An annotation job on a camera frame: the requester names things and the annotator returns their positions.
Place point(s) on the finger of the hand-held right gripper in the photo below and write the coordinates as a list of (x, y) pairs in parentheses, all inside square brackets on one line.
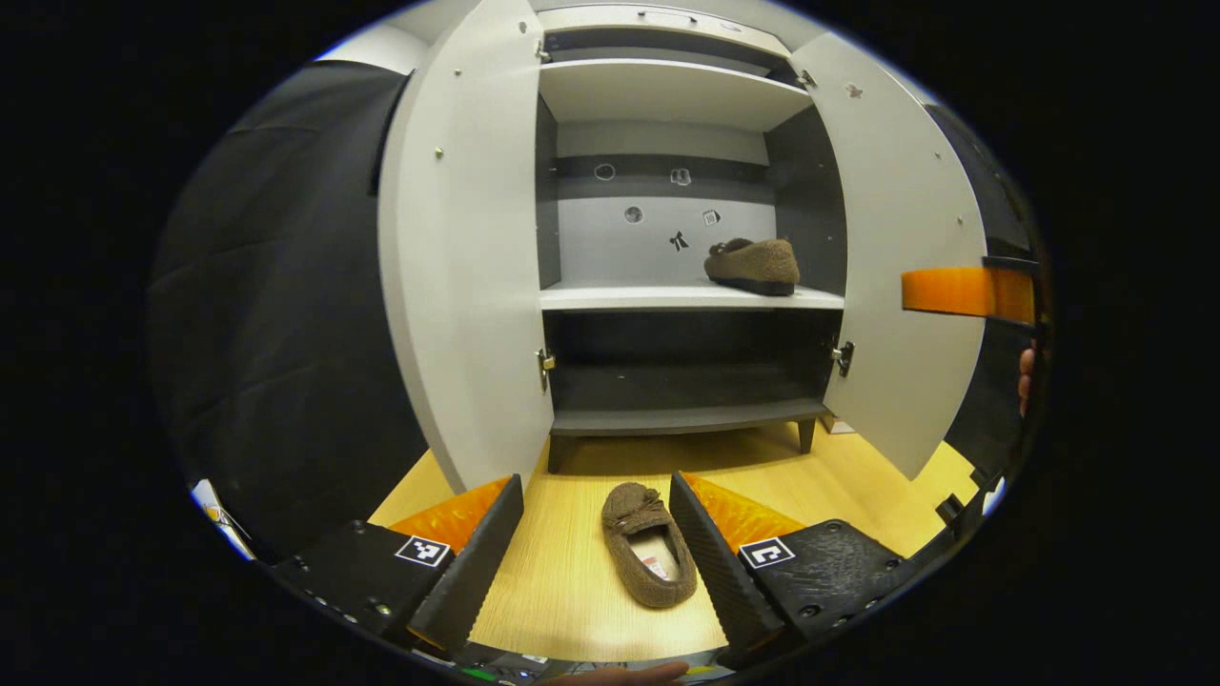
[(953, 291)]

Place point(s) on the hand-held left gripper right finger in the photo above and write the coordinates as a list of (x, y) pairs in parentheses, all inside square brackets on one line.
[(720, 562)]

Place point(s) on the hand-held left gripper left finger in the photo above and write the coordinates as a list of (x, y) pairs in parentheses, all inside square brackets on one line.
[(472, 562)]

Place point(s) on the brown fuzzy slipper shoe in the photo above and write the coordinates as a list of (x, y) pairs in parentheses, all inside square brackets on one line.
[(758, 262), (653, 581)]

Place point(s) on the light grey cabinet door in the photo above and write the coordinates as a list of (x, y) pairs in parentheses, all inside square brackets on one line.
[(467, 238), (886, 181)]

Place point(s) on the grey shoe cabinet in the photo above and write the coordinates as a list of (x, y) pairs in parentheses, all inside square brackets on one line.
[(667, 95)]

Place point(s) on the metal door hinge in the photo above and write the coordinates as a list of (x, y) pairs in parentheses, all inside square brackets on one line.
[(806, 78), (542, 52), (545, 362), (843, 357)]

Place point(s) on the black backdrop cloth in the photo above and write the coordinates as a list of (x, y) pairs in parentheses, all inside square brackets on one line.
[(991, 200), (276, 314)]

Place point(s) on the white printed object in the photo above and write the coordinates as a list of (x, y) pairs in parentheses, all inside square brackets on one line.
[(221, 514)]

